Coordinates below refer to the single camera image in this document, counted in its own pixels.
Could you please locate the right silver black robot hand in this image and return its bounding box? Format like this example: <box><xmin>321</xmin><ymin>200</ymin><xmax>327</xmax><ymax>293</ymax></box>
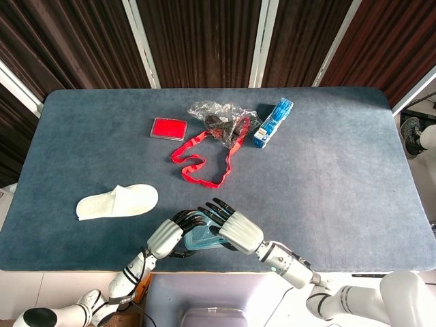
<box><xmin>196</xmin><ymin>198</ymin><xmax>266</xmax><ymax>256</ymax></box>

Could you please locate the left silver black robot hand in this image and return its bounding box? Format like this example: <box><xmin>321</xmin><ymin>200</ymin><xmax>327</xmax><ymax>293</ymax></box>
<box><xmin>146</xmin><ymin>208</ymin><xmax>209</xmax><ymax>260</ymax></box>

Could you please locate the clear container with teal lid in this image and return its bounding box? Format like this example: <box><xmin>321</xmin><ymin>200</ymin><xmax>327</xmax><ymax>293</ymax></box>
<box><xmin>183</xmin><ymin>211</ymin><xmax>230</xmax><ymax>252</ymax></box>

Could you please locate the long blue cardboard box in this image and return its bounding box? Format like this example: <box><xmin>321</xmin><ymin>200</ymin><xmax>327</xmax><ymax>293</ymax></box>
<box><xmin>252</xmin><ymin>97</ymin><xmax>294</xmax><ymax>150</ymax></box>

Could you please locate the white disposable slipper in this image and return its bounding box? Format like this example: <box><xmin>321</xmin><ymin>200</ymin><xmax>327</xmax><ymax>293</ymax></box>
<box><xmin>75</xmin><ymin>183</ymin><xmax>159</xmax><ymax>221</ymax></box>

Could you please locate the grey robot torso base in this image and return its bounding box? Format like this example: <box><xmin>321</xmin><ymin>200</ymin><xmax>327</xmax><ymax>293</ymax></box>
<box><xmin>144</xmin><ymin>272</ymin><xmax>294</xmax><ymax>327</ymax></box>

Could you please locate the blue-grey table cloth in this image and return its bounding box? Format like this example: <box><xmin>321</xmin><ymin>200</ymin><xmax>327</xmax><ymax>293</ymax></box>
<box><xmin>0</xmin><ymin>87</ymin><xmax>429</xmax><ymax>273</ymax></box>

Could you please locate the black item inside plastic bag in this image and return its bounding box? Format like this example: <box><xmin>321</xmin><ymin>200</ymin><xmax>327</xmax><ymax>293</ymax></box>
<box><xmin>204</xmin><ymin>114</ymin><xmax>241</xmax><ymax>142</ymax></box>

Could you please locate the red pad in clear case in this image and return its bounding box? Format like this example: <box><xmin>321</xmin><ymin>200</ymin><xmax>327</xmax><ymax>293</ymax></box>
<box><xmin>149</xmin><ymin>117</ymin><xmax>189</xmax><ymax>142</ymax></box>

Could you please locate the crumpled clear plastic bag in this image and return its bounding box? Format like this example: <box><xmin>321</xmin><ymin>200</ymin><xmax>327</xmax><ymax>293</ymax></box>
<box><xmin>188</xmin><ymin>100</ymin><xmax>263</xmax><ymax>149</ymax></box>

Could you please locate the dark brown screen panel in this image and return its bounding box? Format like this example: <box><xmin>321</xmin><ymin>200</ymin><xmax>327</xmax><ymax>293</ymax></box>
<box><xmin>322</xmin><ymin>0</ymin><xmax>436</xmax><ymax>106</ymax></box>
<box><xmin>262</xmin><ymin>0</ymin><xmax>345</xmax><ymax>89</ymax></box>
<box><xmin>0</xmin><ymin>0</ymin><xmax>151</xmax><ymax>103</ymax></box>
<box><xmin>136</xmin><ymin>0</ymin><xmax>263</xmax><ymax>89</ymax></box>

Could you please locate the grey sneaker shoe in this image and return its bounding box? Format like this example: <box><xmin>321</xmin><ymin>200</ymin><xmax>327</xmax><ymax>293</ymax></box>
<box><xmin>400</xmin><ymin>116</ymin><xmax>426</xmax><ymax>160</ymax></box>

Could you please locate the red lanyard strap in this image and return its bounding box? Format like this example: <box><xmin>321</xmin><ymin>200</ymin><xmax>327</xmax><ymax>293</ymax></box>
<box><xmin>170</xmin><ymin>115</ymin><xmax>251</xmax><ymax>190</ymax></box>

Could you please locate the white screen frame post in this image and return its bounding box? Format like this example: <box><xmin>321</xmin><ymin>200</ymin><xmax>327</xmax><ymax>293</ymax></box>
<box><xmin>391</xmin><ymin>64</ymin><xmax>436</xmax><ymax>116</ymax></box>
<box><xmin>121</xmin><ymin>0</ymin><xmax>161</xmax><ymax>89</ymax></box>
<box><xmin>311</xmin><ymin>0</ymin><xmax>362</xmax><ymax>88</ymax></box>
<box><xmin>0</xmin><ymin>59</ymin><xmax>44</xmax><ymax>119</ymax></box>
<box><xmin>248</xmin><ymin>0</ymin><xmax>281</xmax><ymax>89</ymax></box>

